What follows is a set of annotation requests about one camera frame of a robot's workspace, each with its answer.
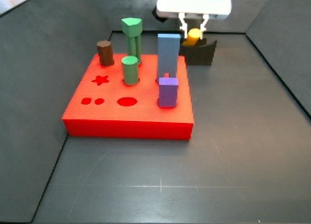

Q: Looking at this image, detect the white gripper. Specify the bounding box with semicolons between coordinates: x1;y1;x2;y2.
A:
155;0;233;39

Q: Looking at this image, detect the yellow oval peg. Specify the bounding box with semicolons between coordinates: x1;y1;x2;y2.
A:
183;28;202;46

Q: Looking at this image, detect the black curved fixture block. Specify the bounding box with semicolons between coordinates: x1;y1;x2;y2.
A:
179;38;218;66

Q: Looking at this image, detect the blue tall rectangular block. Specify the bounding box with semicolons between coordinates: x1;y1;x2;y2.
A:
157;34;182;78

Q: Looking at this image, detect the green tall arch peg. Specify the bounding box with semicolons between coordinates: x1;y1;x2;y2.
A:
122;17;142;59

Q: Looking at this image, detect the green cylinder peg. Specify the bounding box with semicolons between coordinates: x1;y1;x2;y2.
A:
122;56;139;86

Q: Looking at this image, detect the purple square block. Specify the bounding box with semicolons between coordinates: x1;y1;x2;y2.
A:
158;77;179;107

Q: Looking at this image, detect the brown hexagonal peg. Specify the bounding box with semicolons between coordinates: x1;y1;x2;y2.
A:
98;40;115;66

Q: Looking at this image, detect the red shape sorter base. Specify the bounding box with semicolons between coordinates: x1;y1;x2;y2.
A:
62;54;195;140

